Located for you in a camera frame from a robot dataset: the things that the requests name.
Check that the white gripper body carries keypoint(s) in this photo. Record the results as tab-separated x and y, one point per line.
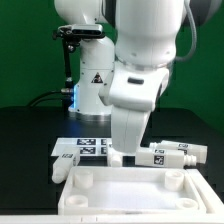
127	129

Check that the white square desk top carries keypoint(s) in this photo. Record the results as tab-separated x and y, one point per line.
129	190

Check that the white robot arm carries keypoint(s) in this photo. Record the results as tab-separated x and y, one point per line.
127	50

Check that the white marker base sheet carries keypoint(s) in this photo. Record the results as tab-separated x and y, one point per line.
88	146

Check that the black camera on stand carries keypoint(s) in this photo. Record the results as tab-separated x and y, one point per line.
71	36

